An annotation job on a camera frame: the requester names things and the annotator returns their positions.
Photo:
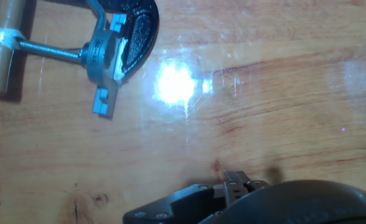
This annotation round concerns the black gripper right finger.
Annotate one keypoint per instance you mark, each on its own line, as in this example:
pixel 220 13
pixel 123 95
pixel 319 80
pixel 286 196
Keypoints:
pixel 237 186

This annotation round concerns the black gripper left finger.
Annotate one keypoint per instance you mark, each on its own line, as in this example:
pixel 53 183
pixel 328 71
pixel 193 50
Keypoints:
pixel 183 205

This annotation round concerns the glossy brown wooden board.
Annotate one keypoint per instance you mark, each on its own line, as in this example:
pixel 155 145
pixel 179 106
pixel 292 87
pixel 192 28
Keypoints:
pixel 264 109

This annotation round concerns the black C-clamp with screw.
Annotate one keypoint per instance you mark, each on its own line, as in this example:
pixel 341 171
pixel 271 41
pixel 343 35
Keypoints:
pixel 142 34

